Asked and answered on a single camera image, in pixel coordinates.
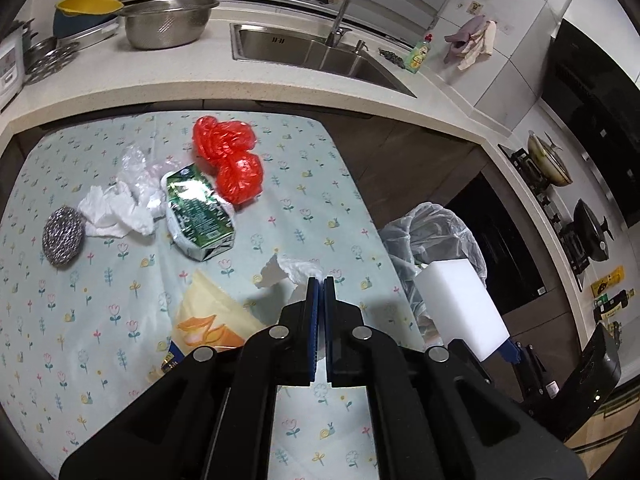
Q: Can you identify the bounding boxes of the black range hood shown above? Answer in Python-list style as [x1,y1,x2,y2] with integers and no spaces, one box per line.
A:
[542,19,640,126]

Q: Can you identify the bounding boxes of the white tissue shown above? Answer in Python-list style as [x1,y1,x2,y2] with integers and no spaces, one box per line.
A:
[77,181,156,238]

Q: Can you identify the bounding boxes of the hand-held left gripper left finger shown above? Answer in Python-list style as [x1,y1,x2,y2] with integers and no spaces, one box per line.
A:
[59,277,321,480]

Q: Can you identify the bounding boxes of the steel colander bowl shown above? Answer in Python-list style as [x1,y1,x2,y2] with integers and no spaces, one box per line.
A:
[119,0,221,51]

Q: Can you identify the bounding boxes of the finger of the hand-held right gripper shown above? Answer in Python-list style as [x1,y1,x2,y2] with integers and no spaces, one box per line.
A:
[492,337,523,366]

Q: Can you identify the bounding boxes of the floral tablecloth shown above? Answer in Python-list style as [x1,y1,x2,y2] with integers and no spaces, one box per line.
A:
[0,110,426,480]

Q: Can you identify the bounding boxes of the white sponge block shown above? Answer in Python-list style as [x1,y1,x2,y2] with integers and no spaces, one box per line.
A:
[415,259,509,362]

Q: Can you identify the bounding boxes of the stainless steel sink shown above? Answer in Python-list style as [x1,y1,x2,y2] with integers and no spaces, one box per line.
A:
[230,22,417,98]

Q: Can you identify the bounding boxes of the brown base cabinet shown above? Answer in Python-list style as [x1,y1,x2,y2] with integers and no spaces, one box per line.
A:
[150,102,488,231]

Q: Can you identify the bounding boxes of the green dish soap bottle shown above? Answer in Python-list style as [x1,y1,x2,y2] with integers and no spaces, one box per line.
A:
[404,32,434,75]

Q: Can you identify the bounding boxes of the dark sauce bottle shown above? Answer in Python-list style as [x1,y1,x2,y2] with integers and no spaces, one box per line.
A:
[592,289,637,332]

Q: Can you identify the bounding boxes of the beige hanging cloth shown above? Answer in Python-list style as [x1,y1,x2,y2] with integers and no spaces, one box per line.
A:
[457,20,498,72]

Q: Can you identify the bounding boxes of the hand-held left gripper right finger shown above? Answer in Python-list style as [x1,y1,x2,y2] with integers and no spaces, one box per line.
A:
[324,276,588,480]

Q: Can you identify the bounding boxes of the dark scouring pad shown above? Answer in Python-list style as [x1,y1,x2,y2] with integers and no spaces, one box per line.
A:
[377,47,407,68]

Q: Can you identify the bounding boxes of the steel tray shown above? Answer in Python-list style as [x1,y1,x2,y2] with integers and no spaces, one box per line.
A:
[52,15,123,43]

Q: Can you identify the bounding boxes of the black gas stove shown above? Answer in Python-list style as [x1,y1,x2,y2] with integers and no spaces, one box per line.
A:
[497,142,608,293]

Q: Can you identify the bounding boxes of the black wok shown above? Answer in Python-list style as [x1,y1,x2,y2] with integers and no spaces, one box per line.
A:
[560,199,613,263]

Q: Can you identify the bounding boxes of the small white paper scrap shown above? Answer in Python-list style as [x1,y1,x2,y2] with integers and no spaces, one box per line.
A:
[254,254,323,291]

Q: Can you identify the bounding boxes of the yellow and blue basin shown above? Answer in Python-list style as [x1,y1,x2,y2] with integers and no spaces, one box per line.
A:
[54,0,125,38]

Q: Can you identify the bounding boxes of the round steel steamer rack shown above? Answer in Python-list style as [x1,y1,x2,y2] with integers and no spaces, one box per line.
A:
[22,37,81,86]

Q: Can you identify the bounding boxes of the frying pan with lid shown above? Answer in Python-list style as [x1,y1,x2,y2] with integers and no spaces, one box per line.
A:
[527,130,573,187]

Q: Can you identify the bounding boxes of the crushed green carton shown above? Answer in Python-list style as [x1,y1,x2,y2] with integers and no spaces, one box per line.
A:
[161,165,237,263]

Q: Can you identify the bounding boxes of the pink and beige cloths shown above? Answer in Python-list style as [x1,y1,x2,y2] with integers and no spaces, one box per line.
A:
[444,15,488,65]

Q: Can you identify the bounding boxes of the white rice cooker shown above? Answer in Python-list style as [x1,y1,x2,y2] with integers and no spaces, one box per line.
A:
[0,27,26,111]

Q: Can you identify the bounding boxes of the waste bin with clear liner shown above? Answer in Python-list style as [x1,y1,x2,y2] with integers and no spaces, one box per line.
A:
[378,202,488,356]

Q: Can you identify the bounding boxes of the black built-in oven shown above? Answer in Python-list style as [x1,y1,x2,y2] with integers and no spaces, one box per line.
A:
[442,170,546,321]

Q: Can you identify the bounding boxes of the clear plastic bag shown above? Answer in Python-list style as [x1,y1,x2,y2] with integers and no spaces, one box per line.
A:
[117,142,183,221]

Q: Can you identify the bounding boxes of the red plastic bag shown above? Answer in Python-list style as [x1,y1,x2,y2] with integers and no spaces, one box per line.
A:
[192,116,265,206]

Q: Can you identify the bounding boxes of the chrome faucet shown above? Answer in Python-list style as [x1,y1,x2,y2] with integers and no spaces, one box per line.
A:
[297,0,358,48]

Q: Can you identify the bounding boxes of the steel wool scourer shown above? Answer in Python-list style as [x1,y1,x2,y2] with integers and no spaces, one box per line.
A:
[42,206,85,266]

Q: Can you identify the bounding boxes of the yellow label packet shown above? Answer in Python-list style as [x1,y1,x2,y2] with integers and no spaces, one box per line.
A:
[590,265,626,298]

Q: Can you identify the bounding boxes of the yellow orange snack bag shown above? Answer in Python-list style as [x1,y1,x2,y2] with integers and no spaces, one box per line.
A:
[161,269,271,373]

